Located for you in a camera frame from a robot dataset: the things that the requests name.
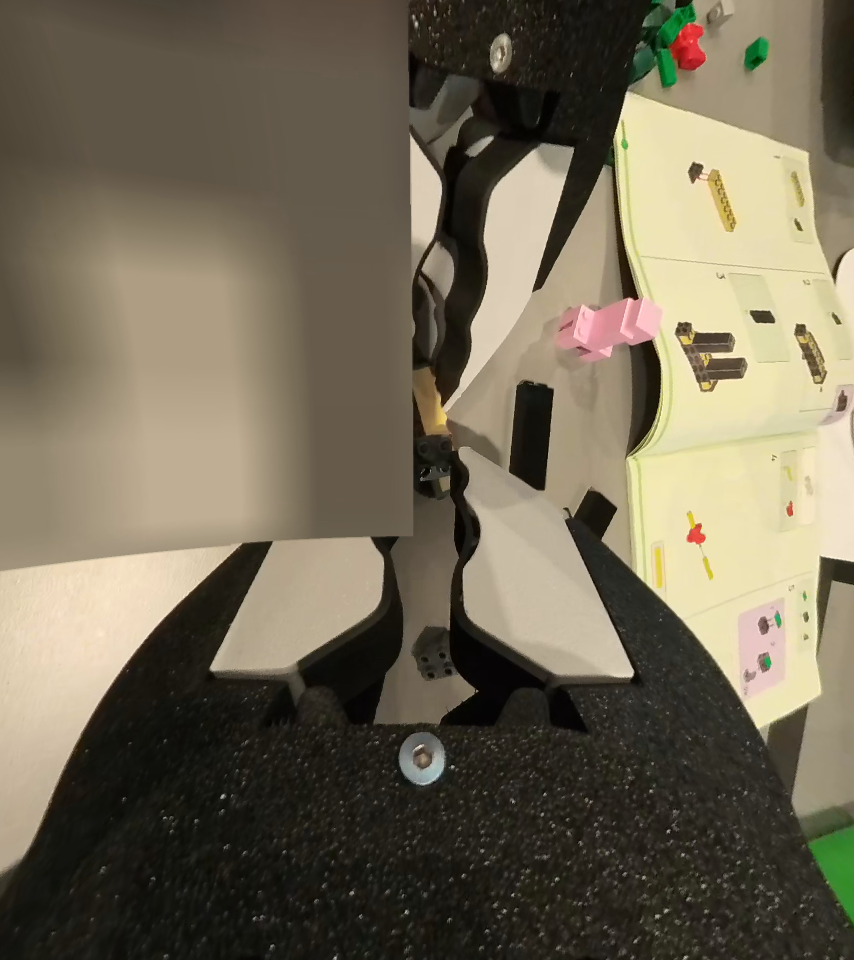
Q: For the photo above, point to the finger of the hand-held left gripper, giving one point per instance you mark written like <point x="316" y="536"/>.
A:
<point x="425" y="202"/>
<point x="520" y="225"/>

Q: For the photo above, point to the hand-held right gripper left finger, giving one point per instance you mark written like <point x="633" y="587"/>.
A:
<point x="299" y="607"/>

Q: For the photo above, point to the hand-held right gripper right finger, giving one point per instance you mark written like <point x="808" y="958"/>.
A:
<point x="539" y="592"/>

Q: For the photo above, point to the small black brick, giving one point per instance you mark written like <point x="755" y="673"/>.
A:
<point x="434" y="656"/>
<point x="434" y="450"/>

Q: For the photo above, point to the yellow long brick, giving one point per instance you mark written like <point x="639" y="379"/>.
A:
<point x="430" y="409"/>

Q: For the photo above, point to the grey desk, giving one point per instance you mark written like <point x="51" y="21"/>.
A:
<point x="809" y="75"/>

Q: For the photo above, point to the dark green plant piece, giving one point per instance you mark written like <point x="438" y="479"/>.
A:
<point x="640" y="56"/>

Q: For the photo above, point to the long black brick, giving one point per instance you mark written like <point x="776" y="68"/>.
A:
<point x="530" y="435"/>
<point x="595" y="510"/>

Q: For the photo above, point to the red flower brick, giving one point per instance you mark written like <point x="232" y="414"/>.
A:
<point x="689" y="45"/>

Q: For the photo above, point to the pink brick pig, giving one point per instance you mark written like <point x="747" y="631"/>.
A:
<point x="606" y="326"/>

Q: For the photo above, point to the small grey brick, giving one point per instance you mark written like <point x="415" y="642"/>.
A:
<point x="719" y="9"/>

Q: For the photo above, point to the small green brick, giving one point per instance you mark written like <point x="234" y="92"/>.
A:
<point x="756" y="54"/>

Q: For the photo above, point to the pale green instruction booklet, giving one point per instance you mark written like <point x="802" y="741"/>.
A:
<point x="726" y="487"/>

